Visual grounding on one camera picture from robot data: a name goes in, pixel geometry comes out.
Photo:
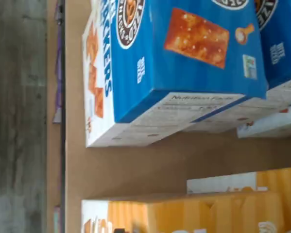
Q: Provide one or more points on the yellow and white cracker box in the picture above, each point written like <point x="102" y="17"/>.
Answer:
<point x="208" y="213"/>
<point x="276" y="179"/>

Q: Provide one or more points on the blue and white cracker box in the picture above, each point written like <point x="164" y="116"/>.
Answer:
<point x="184" y="72"/>
<point x="269" y="128"/>
<point x="281" y="48"/>

